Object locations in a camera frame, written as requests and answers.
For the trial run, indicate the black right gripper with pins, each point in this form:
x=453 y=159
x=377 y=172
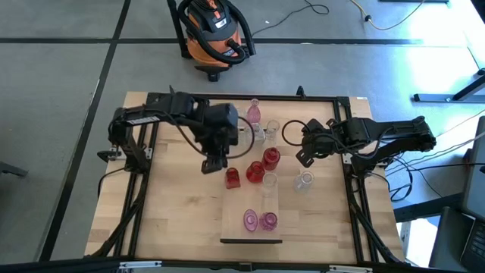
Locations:
x=322 y=140

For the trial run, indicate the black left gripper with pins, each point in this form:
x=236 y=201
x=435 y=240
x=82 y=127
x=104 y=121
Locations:
x=221 y=129

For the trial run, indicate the red pleated glass vase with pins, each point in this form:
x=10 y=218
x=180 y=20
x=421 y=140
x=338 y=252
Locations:
x=232 y=178

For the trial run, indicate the clear wide-mouth glass vase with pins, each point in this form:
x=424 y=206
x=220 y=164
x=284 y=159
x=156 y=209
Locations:
x=272 y=129

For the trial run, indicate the round red glass vase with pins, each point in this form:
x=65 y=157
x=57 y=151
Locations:
x=255 y=173

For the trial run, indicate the red ribbed cylinder glass vase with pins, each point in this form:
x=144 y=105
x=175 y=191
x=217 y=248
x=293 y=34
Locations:
x=271 y=159

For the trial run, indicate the clear crackle glass decanter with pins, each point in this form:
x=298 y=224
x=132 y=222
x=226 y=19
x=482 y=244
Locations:
x=258 y=133

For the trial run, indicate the tall clear glass vase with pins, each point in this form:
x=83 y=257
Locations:
x=270 y=189

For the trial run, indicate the tall pink ribbed glass vase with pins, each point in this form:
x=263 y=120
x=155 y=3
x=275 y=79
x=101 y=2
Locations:
x=253 y=115

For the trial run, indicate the short pink glass vase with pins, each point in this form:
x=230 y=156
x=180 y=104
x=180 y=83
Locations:
x=268 y=221

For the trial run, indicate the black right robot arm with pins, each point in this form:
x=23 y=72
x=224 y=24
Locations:
x=398 y=132

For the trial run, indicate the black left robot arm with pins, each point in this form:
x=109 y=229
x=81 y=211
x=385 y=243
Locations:
x=151 y=117

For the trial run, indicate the clear round cut-glass vase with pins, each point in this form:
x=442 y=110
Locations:
x=304 y=182

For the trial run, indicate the black overhead rig bar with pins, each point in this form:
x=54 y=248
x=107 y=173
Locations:
x=242 y=267

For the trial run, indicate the orange black shop vacuum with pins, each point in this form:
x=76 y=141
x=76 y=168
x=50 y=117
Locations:
x=212 y=45

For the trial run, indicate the black desk foot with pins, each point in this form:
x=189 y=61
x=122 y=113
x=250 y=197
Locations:
x=432 y=98

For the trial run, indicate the black metal pole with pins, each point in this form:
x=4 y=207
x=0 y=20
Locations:
x=177 y=30

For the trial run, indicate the dark monitor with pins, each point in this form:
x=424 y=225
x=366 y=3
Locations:
x=475 y=182

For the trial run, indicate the grey table foot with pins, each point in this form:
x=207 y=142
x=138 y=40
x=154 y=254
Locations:
x=13 y=169

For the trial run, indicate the black aluminium table frame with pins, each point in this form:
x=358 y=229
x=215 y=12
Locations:
x=284 y=98

